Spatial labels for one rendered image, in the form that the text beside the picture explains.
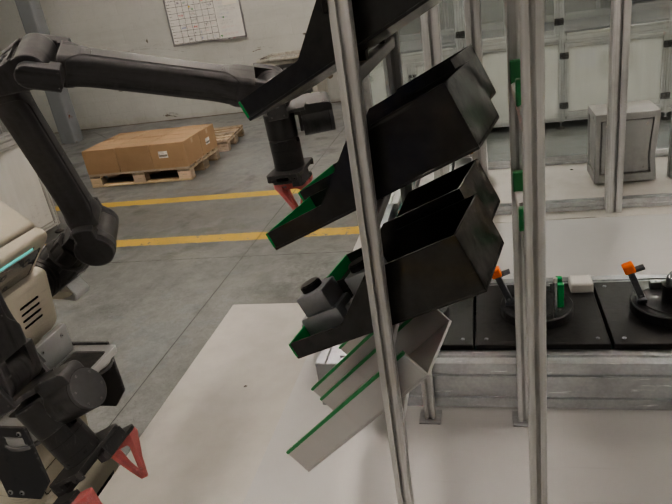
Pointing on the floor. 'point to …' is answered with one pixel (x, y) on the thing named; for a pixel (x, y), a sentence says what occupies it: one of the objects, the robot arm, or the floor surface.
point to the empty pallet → (228, 136)
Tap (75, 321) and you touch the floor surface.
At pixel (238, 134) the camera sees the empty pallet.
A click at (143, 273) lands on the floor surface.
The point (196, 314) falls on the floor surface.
